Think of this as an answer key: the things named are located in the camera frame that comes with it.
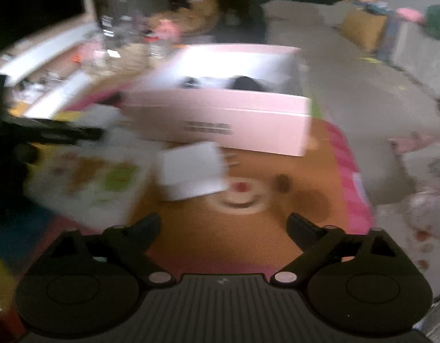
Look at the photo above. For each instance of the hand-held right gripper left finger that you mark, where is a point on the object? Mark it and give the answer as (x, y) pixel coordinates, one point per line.
(149, 227)

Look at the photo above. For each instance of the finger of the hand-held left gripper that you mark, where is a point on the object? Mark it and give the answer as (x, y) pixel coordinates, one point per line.
(52, 131)

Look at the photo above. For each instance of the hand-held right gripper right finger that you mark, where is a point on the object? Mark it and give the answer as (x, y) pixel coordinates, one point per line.
(298, 227)

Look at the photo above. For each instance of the white power adapter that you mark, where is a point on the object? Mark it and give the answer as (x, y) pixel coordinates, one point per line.
(191, 171)

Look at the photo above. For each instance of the pink cardboard box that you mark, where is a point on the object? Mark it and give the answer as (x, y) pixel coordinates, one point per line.
(234, 121)

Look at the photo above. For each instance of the black cylindrical cup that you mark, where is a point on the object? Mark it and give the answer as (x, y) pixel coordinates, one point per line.
(250, 83)

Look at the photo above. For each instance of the colourful cartoon play mat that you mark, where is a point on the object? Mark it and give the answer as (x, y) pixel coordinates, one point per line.
(213, 232)

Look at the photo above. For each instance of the white television cabinet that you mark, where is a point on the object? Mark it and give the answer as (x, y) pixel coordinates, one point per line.
(44, 68)

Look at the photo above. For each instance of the floral blanket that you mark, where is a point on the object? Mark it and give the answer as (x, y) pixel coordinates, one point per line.
(424, 200)

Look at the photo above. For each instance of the black television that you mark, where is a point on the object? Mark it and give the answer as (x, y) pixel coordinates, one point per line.
(44, 0)

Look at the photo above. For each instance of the grey covered sofa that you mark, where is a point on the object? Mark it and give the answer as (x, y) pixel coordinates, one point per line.
(348, 89)

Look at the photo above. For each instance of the pink toy figure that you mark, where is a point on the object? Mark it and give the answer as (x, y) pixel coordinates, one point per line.
(168, 29)

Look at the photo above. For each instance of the brown bear plush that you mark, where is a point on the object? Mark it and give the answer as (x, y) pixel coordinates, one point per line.
(200, 16)

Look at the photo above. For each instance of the yellow cushion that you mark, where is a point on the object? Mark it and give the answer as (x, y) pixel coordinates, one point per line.
(363, 30)

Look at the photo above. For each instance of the pink plush toy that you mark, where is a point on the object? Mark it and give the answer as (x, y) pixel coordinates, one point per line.
(409, 14)

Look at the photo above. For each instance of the green cushion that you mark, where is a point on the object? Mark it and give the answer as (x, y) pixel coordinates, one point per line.
(438, 21)

